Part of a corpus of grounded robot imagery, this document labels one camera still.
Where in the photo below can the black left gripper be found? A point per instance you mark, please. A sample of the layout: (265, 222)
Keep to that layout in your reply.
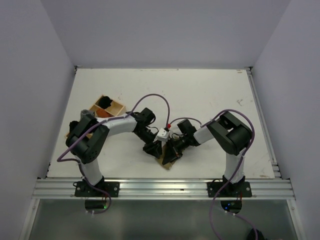
(153, 147)

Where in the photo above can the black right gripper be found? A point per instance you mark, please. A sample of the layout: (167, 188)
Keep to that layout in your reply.
(172, 152)

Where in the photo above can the olive and cream underwear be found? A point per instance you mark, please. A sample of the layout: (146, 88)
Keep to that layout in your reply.
(168, 157)

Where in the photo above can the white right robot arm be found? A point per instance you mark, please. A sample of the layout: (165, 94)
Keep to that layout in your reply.
(231, 129)

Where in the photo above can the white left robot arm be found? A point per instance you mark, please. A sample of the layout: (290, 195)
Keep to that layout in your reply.
(88, 137)

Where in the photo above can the wooden divided organizer box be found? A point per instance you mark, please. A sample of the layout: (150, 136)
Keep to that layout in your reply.
(76, 105)

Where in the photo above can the orange rolled cloth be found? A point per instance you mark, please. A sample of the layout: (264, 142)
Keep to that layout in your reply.
(101, 113)

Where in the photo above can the black rolled cloth far compartment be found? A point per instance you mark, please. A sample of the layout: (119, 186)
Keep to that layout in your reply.
(104, 102)

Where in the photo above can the black rolled cloth compartment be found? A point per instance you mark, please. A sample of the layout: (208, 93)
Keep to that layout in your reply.
(72, 126)
(104, 102)

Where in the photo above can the grey striped rolled cloth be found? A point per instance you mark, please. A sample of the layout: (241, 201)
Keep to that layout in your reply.
(86, 112)

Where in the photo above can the black rolled cloth near compartment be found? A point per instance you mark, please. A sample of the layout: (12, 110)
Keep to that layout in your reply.
(72, 126)

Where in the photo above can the black object bottom corner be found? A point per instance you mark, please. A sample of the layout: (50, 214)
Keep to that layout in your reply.
(255, 235)

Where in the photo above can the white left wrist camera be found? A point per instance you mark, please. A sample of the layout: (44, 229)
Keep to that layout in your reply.
(162, 135)

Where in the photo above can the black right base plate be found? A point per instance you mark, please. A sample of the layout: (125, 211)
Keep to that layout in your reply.
(232, 190)

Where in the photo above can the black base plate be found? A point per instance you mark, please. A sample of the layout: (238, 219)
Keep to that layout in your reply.
(82, 189)
(232, 190)

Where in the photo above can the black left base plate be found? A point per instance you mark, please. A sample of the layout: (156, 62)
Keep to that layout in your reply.
(82, 189)

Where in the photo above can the aluminium front rail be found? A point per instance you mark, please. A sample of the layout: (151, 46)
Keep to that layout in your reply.
(166, 189)

